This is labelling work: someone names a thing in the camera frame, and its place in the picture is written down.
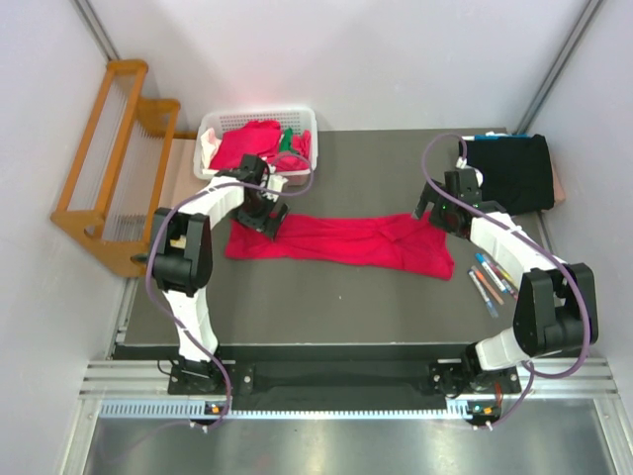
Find red t-shirt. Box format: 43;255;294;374
225;214;455;281

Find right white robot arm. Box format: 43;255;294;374
412;169;599;392

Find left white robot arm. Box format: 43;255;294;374
146;154;289;395

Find folded black t-shirt stack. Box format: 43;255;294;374
458;135;555;216

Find blue pen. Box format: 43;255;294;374
476;253;509;293

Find orange pen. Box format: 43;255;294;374
471;266;504;305

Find red clothes in basket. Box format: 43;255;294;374
210;120;312;172

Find green cloth in basket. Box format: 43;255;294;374
278;128;294;153

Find white cloth in basket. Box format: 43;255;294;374
199;128;222;172

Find brown cardboard sheet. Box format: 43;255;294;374
159;139;208;208

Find yellow red pen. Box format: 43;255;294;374
494;264;518;301

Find white plastic laundry basket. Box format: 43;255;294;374
193;106;318;186

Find orange wooden rack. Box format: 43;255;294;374
50;59;182;278

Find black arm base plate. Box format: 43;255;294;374
178;343;521;411

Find white slotted cable duct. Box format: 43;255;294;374
99;399;473;422

